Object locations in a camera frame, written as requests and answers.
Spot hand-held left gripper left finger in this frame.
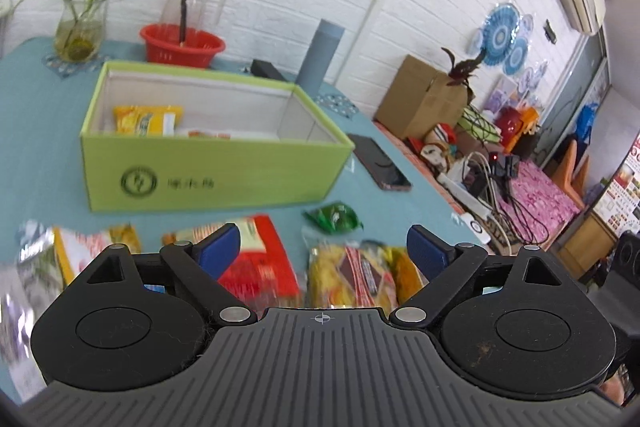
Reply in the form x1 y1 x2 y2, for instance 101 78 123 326
67 223 257 327

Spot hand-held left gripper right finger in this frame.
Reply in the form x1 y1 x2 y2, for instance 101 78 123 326
389 224 588 327

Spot red snack packet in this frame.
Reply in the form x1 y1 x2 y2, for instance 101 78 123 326
161 214 301 303

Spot green cardboard storage box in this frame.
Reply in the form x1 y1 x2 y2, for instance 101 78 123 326
80 61 356 212

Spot yellow snack packet dark label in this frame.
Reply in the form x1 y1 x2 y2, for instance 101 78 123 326
302 239 427 309

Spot white power strip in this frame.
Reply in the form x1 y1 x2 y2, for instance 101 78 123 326
437 172 493 218

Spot green snack packet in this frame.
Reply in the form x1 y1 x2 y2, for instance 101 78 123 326
302 202 364 235

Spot dark smartphone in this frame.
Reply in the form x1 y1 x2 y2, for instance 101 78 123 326
346 133 413 192

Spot small doll figure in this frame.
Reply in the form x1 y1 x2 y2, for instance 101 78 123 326
420 124 458 172

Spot orange and white snack packet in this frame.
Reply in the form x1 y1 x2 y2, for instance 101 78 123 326
175 128 233 140

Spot black power adapter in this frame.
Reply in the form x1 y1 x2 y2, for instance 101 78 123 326
492 154 521 180

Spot pink patterned cloth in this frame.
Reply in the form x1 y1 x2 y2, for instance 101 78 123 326
492 159 583 250

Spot white and yellow snack packet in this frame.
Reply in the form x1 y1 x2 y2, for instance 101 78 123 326
52 224 143 289

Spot green striped box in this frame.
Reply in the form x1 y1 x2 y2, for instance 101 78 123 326
457 105 502 140

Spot brown cardboard box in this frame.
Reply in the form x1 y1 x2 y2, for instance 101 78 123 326
375 54 475 142

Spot red round appliance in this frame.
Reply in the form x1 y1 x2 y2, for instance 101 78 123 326
492 105 523 142

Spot wooden cabinet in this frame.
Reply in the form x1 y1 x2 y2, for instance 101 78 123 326
557 209 621 280

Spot orange chair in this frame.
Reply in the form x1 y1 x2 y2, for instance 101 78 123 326
550 139 591 198

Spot patterned blue coaster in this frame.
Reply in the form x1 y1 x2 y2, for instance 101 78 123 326
42 52 113 78
315 88 360 118

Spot silver snack packet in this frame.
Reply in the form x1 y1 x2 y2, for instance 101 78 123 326
14 220 63 305

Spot small black box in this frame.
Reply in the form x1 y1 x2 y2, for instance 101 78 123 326
249 59 296 82

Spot purple leafed plant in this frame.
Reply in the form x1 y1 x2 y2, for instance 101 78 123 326
441 47 487 88

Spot black speaker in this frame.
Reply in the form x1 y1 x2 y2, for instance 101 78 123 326
600 229 640 308

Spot blue bag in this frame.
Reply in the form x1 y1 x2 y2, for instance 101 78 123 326
575 103 601 142

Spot red plastic basket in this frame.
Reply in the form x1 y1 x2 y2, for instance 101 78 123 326
139 24 226 68

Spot medium blue decorative plate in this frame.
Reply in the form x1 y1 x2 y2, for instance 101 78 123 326
502 38 529 76

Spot grey cylindrical bottle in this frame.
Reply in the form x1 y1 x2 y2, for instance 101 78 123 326
296 19 346 94

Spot pale purple snack packet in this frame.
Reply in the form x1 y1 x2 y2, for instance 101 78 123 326
0 292 51 400

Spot large blue decorative plate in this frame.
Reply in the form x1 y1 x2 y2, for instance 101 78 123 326
482 3 521 58

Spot glass pitcher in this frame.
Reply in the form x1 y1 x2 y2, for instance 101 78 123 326
161 0 227 38

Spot glass vase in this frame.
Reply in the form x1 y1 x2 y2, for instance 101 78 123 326
54 0 108 62

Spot black cable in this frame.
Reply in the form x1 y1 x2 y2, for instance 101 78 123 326
495 177 551 248

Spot colourful wall poster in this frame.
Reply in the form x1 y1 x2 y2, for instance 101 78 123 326
597 132 640 233

